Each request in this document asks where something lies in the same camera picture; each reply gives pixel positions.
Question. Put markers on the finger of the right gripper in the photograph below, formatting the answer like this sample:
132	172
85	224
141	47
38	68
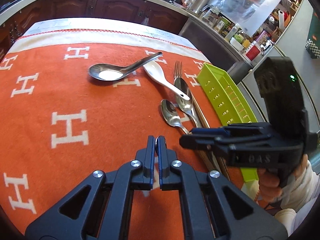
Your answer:
227	130
208	139

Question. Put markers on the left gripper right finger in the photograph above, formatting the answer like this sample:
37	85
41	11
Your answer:
211	206

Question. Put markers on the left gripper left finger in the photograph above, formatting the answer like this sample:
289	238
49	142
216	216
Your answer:
100	206

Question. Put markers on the green plastic utensil tray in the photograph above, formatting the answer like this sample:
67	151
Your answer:
228	102

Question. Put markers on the small steel spoon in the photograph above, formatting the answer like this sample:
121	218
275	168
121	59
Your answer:
171	116

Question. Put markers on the large steel spoon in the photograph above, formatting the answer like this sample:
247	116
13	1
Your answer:
186	106

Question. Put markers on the steel fork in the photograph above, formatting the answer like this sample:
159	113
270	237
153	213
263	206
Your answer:
177	69

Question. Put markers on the white ceramic soup spoon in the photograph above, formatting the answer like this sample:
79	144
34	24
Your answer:
156	73

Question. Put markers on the dark metal soup spoon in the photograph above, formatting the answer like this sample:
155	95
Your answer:
109	72

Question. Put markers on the person's right hand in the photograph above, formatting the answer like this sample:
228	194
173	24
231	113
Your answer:
269	183

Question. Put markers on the red labelled canister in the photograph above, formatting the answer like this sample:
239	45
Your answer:
252	51

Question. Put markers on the white ceramic bowl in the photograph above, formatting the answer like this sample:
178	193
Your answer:
235	44

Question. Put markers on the silver metal cabinet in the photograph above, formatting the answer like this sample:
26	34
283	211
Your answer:
219	52

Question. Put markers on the glass pitcher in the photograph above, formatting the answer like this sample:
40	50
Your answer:
210	15

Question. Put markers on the steel electric kettle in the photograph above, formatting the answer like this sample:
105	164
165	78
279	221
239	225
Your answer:
194	6

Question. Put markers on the orange white H-pattern cloth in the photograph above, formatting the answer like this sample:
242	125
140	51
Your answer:
58	124

